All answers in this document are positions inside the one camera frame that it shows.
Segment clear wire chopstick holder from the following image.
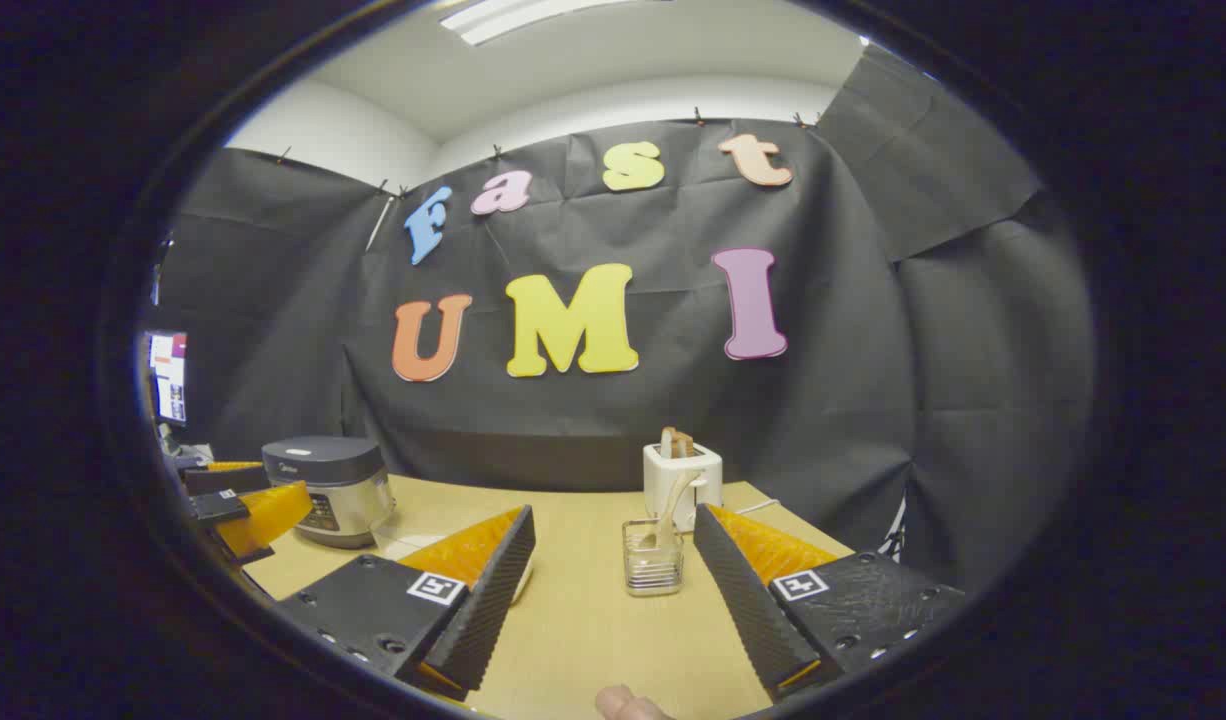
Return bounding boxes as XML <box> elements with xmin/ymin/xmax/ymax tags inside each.
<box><xmin>621</xmin><ymin>518</ymin><xmax>686</xmax><ymax>598</ymax></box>

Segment wooden spoon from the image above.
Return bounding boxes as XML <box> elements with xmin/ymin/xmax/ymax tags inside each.
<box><xmin>638</xmin><ymin>468</ymin><xmax>709</xmax><ymax>551</ymax></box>

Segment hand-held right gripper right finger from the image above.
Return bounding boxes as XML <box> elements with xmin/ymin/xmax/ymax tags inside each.
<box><xmin>693</xmin><ymin>503</ymin><xmax>967</xmax><ymax>703</ymax></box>

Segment black backdrop cloth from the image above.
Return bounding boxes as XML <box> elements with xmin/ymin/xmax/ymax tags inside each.
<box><xmin>158</xmin><ymin>45</ymin><xmax>1094</xmax><ymax>591</ymax></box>

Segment ceiling light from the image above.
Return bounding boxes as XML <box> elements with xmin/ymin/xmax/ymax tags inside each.
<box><xmin>438</xmin><ymin>0</ymin><xmax>674</xmax><ymax>46</ymax></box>

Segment silver black rice cooker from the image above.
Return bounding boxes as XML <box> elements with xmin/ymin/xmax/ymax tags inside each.
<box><xmin>261</xmin><ymin>436</ymin><xmax>396</xmax><ymax>549</ymax></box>

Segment white toaster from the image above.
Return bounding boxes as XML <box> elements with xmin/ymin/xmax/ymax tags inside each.
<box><xmin>642</xmin><ymin>442</ymin><xmax>724</xmax><ymax>533</ymax></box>

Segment white rice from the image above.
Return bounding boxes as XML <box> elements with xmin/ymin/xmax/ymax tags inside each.
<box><xmin>376</xmin><ymin>532</ymin><xmax>534</xmax><ymax>604</ymax></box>

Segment computer monitor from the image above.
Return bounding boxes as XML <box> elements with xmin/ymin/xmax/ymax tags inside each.
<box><xmin>145</xmin><ymin>330</ymin><xmax>189</xmax><ymax>426</ymax></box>

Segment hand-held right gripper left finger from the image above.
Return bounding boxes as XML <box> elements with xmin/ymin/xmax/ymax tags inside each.
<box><xmin>273</xmin><ymin>505</ymin><xmax>536</xmax><ymax>701</ymax></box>

